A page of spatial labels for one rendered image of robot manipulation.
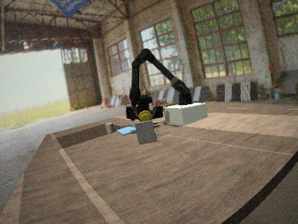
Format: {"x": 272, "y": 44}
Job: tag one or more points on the grey dish rack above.
{"x": 145, "y": 131}

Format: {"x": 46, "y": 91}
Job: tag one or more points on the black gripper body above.
{"x": 143, "y": 108}

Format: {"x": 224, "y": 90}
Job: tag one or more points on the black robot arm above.
{"x": 135, "y": 93}

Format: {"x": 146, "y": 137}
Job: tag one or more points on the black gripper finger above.
{"x": 155, "y": 112}
{"x": 133, "y": 113}

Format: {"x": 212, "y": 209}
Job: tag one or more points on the yellow plate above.
{"x": 145, "y": 116}

